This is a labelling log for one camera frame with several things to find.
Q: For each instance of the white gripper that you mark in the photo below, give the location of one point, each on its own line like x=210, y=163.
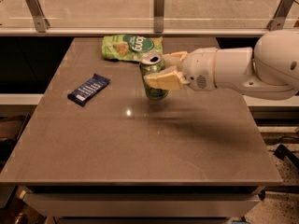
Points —
x=199, y=68

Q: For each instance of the green snack bag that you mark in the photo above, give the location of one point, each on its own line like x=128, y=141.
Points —
x=129, y=48

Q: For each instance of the middle metal bracket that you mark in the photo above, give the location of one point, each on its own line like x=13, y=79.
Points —
x=158, y=16

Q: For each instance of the left metal bracket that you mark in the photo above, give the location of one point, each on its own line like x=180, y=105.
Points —
x=40, y=21

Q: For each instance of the green soda can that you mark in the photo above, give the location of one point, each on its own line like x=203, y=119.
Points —
x=152, y=62

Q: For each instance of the right metal bracket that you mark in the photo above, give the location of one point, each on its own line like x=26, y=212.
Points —
x=280, y=16

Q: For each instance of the glass barrier panel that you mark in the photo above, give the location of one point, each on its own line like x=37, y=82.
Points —
x=139, y=14

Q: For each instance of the blue candy bar wrapper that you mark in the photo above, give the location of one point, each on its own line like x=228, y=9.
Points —
x=86, y=91

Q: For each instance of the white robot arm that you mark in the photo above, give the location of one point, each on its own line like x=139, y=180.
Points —
x=269, y=70

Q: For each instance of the metal bracket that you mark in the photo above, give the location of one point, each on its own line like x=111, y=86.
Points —
x=158, y=16
x=280, y=16
x=40, y=21

